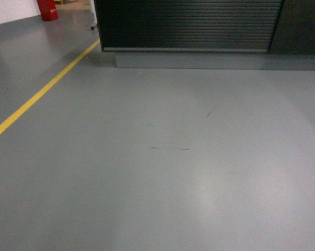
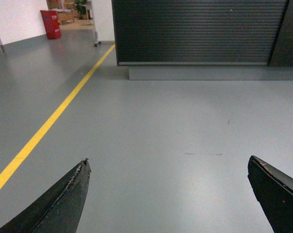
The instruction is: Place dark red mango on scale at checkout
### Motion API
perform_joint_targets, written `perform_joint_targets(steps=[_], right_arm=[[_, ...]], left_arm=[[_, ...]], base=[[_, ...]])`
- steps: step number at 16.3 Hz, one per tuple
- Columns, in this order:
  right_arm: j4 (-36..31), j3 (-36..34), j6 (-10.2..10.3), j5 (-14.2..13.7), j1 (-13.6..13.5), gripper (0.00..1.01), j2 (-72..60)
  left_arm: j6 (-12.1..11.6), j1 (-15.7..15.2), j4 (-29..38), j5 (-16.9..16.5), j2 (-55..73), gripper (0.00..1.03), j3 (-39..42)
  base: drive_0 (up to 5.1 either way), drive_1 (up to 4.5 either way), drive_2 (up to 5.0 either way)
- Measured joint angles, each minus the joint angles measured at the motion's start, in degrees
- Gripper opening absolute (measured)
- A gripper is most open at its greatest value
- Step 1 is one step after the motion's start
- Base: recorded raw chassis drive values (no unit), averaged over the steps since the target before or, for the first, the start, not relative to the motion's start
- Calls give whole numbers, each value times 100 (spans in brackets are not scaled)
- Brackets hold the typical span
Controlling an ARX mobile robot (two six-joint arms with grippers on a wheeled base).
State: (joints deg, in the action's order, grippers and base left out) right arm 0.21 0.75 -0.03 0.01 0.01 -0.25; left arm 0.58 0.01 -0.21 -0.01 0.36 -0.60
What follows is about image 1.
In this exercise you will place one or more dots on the black slatted checkout counter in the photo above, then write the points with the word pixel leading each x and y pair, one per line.
pixel 241 35

